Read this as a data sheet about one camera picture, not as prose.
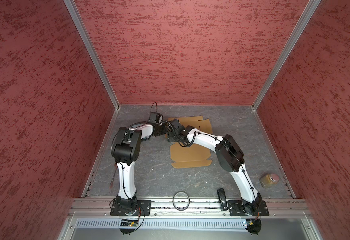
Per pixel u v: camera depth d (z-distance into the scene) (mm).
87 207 757
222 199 742
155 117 851
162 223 710
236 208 737
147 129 724
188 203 755
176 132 757
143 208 741
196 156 893
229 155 609
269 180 753
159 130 907
